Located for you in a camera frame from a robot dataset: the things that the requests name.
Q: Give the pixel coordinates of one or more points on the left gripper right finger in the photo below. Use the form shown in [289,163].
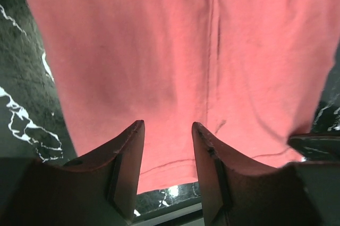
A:
[237,190]

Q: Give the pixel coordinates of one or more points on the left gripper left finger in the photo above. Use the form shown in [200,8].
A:
[98,188]

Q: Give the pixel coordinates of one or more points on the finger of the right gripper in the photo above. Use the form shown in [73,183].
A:
[316,146]

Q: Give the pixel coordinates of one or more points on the salmon pink t-shirt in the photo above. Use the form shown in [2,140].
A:
[251,71]

